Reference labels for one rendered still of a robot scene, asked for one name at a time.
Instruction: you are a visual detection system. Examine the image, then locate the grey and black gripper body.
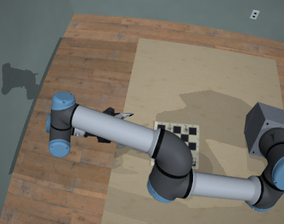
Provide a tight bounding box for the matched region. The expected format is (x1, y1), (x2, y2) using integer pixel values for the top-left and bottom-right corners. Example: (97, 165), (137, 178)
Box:
(84, 132), (111, 143)

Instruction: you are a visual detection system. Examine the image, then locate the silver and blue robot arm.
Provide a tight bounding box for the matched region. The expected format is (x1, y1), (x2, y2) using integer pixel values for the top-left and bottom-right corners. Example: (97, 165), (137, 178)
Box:
(45, 92), (284, 212)

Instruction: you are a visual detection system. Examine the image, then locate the black and white chessboard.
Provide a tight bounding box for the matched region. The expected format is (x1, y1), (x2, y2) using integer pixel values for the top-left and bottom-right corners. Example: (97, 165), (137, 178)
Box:
(154, 121), (199, 170)

